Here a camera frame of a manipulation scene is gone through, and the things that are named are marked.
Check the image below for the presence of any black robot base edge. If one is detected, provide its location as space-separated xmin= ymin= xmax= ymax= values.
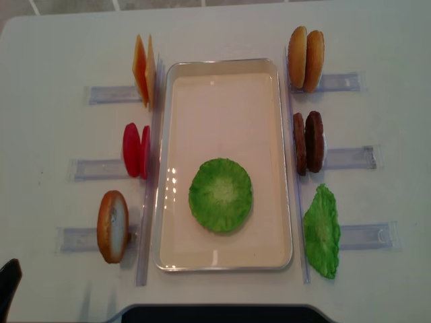
xmin=121 ymin=305 xmax=330 ymax=323

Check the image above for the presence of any green lettuce leaf on tray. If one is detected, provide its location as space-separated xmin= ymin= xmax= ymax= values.
xmin=189 ymin=157 xmax=253 ymax=234

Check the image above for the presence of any brown meat patty inner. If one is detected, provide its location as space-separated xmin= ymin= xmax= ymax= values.
xmin=293 ymin=112 xmax=307 ymax=176

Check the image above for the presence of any brown meat patty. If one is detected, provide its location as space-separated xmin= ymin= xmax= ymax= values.
xmin=293 ymin=112 xmax=307 ymax=176
xmin=305 ymin=111 xmax=325 ymax=173

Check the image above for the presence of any brown meat patty outer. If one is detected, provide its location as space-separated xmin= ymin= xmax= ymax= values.
xmin=305 ymin=111 xmax=325 ymax=173

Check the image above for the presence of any orange cheese slice inner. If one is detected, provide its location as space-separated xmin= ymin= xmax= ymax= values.
xmin=145 ymin=35 xmax=156 ymax=109

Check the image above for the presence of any orange cheese slice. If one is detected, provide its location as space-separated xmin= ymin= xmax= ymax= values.
xmin=132 ymin=34 xmax=149 ymax=108
xmin=145 ymin=35 xmax=156 ymax=109

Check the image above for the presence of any bread slice left rack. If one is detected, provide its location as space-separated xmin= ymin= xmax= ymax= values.
xmin=97 ymin=190 xmax=129 ymax=264

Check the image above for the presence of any orange cheese slice outer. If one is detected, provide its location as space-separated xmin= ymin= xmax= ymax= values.
xmin=132 ymin=34 xmax=149 ymax=108

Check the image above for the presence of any green lettuce leaf in rack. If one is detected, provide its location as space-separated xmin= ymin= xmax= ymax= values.
xmin=303 ymin=184 xmax=341 ymax=279

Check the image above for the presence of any white rectangular tray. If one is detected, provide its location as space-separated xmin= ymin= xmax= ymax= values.
xmin=152 ymin=59 xmax=293 ymax=271

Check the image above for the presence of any bun slice outer right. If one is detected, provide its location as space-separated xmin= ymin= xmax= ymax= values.
xmin=303 ymin=30 xmax=325 ymax=93

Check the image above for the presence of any bun slice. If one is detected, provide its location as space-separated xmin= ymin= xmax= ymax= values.
xmin=303 ymin=30 xmax=325 ymax=93
xmin=287 ymin=26 xmax=307 ymax=89

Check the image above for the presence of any bun slice inner right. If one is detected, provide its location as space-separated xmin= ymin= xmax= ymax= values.
xmin=287 ymin=26 xmax=307 ymax=89

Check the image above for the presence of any clear acrylic rack left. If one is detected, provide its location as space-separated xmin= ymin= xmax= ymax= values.
xmin=56 ymin=57 xmax=166 ymax=286

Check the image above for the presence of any clear acrylic rack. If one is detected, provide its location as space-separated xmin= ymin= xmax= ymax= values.
xmin=283 ymin=57 xmax=401 ymax=284
xmin=56 ymin=57 xmax=166 ymax=286

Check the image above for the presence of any clear acrylic rack right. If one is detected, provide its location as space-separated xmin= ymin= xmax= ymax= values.
xmin=283 ymin=57 xmax=401 ymax=284

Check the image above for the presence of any black object bottom left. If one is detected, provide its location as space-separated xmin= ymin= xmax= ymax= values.
xmin=0 ymin=258 xmax=22 ymax=322

